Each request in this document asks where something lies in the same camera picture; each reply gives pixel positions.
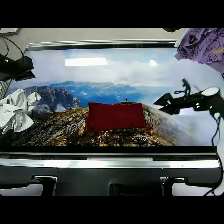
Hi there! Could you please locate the white garment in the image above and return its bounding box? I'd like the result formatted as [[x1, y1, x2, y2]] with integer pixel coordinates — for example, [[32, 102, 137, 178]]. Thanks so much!
[[0, 88, 43, 135]]

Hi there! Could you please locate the silver frame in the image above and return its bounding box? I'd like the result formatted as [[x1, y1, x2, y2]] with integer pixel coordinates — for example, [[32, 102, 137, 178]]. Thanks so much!
[[0, 151, 224, 197]]

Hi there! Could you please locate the purple printed garment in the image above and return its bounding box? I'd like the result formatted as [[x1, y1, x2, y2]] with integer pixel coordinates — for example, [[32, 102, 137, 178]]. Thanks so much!
[[174, 28, 224, 74]]

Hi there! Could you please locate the black cable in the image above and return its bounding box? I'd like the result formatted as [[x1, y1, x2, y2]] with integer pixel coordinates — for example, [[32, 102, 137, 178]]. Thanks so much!
[[203, 111, 224, 197], [0, 35, 26, 63]]

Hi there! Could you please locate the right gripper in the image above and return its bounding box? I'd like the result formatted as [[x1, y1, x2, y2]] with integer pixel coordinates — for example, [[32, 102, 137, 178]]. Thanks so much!
[[153, 92, 198, 116]]

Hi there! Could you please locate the red garment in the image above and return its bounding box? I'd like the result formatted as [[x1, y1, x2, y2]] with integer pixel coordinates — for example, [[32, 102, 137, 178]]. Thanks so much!
[[85, 101, 147, 132]]

